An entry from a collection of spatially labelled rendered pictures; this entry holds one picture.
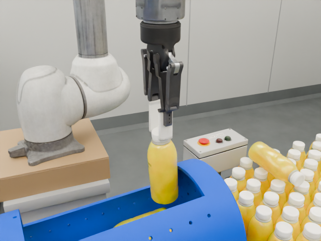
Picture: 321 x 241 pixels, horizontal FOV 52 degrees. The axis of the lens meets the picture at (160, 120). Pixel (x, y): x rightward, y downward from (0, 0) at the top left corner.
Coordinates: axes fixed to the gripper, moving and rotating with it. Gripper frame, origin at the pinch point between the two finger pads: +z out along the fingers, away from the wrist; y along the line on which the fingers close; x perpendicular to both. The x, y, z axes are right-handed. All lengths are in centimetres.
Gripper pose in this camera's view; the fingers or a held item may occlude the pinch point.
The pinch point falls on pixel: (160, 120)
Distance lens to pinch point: 69.4
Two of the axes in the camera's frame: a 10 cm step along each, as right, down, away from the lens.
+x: 8.9, -2.0, 4.1
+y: 4.6, 3.8, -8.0
